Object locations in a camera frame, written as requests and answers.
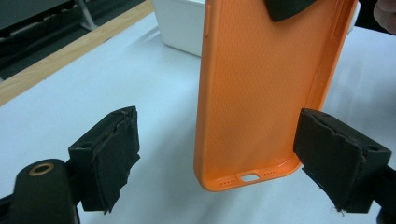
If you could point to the white metal stand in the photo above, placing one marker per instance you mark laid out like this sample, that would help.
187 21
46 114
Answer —
87 17

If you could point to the wooden table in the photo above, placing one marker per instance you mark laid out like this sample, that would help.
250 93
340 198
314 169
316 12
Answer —
62 60

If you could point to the orange phone case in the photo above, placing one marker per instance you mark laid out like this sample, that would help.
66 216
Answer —
258 93

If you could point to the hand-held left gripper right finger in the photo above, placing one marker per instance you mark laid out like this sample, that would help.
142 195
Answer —
336 155

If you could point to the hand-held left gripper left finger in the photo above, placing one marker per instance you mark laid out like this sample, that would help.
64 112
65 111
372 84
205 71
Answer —
115 155

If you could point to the white plastic bin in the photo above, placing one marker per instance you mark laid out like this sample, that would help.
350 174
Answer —
180 25

